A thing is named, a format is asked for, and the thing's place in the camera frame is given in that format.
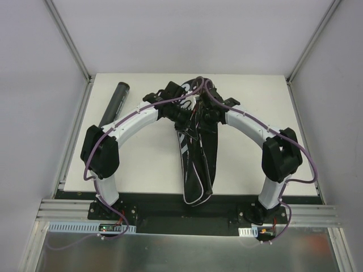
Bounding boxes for black racket bag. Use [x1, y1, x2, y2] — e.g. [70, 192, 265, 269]
[176, 77, 218, 207]

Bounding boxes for black shuttlecock tube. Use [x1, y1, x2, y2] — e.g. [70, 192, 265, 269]
[99, 82, 130, 128]

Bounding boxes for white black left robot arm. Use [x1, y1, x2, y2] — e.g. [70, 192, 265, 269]
[81, 79, 200, 220]

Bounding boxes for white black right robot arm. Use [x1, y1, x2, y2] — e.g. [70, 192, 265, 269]
[200, 85, 302, 226]

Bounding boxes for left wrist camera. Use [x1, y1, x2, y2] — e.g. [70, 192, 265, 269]
[187, 95, 200, 109]

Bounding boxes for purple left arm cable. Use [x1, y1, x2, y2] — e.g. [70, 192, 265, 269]
[83, 76, 205, 240]

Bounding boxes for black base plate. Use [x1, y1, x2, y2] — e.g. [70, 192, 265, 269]
[87, 194, 287, 236]

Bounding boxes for aluminium frame rail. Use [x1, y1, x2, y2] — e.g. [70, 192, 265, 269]
[36, 199, 343, 228]

